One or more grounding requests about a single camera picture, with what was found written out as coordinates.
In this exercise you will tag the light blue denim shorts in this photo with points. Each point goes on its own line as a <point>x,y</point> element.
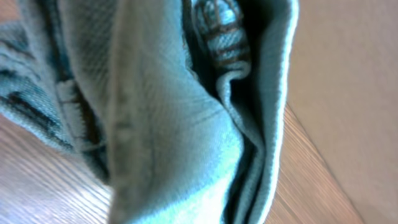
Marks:
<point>176,105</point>

